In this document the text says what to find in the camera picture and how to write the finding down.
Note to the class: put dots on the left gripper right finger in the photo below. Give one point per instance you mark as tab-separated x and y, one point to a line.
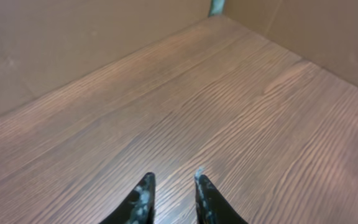
211	206

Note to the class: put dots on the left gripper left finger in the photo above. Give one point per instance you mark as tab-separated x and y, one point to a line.
139	205

